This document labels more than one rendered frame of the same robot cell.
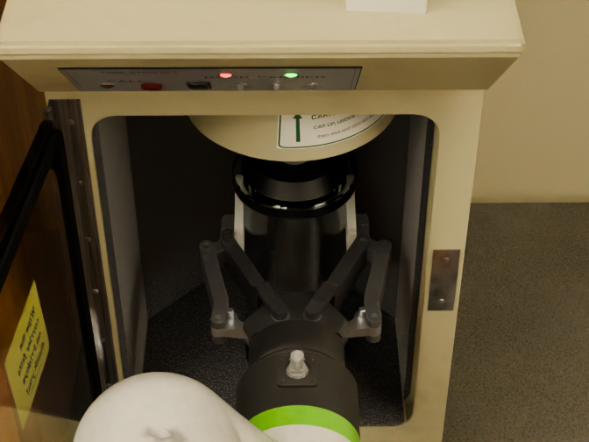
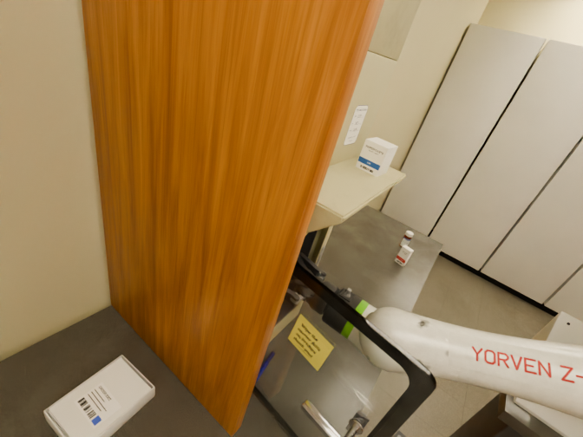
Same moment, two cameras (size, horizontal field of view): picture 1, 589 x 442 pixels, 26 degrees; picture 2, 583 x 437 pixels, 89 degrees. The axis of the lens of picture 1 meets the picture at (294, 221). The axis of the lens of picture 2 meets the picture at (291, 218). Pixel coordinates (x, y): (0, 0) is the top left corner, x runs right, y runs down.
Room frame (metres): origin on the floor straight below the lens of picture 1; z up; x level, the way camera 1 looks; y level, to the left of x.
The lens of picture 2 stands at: (0.53, 0.54, 1.70)
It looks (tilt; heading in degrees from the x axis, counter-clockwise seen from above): 31 degrees down; 298
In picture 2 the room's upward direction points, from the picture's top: 17 degrees clockwise
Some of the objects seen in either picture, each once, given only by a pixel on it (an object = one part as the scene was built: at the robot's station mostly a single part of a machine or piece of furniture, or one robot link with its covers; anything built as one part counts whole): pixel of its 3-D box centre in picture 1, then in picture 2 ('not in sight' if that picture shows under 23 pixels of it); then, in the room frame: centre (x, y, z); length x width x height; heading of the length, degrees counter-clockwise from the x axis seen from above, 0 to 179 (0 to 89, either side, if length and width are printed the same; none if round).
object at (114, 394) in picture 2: not in sight; (103, 402); (0.91, 0.41, 0.96); 0.16 x 0.12 x 0.04; 94
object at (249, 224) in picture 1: (294, 258); not in sight; (0.85, 0.00, 1.13); 0.11 x 0.11 x 0.21
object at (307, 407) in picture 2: not in sight; (330, 420); (0.52, 0.23, 1.20); 0.10 x 0.05 x 0.03; 173
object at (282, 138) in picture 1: (291, 67); not in sight; (0.86, 0.00, 1.34); 0.18 x 0.18 x 0.05
